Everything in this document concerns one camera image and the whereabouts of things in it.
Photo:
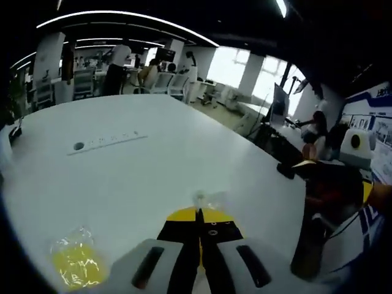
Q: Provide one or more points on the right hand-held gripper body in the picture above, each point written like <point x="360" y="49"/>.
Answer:
<point x="366" y="150"/>

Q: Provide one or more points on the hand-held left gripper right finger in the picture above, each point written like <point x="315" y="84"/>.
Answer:
<point x="226" y="254"/>

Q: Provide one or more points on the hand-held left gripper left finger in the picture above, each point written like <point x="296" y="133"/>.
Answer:
<point x="180" y="251"/>

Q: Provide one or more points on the small clear plastic bag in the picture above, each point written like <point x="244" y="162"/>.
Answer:
<point x="211" y="200"/>

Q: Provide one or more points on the yellow silicone block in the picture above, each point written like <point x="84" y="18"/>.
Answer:
<point x="76" y="260"/>

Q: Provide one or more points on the desk computer monitor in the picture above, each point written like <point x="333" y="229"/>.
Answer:
<point x="280" y="104"/>

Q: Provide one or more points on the white office chair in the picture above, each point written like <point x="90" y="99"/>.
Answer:
<point x="162" y="82"/>
<point x="84" y="82"/>
<point x="179" y="85"/>

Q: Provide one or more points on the small black object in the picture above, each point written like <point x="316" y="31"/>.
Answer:
<point x="15" y="132"/>

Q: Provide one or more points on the green leafy plant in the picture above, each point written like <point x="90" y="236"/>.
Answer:
<point x="13" y="101"/>

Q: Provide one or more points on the white square column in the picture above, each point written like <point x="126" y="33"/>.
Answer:
<point x="49" y="61"/>

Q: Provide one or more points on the curved white ceiling light strip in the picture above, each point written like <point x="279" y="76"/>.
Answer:
<point x="128" y="16"/>

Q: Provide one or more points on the blue white wall display board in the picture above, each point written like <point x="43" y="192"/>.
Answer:
<point x="382" y="122"/>

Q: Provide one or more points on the dark wall screen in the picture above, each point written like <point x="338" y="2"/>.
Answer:
<point x="165" y="54"/>

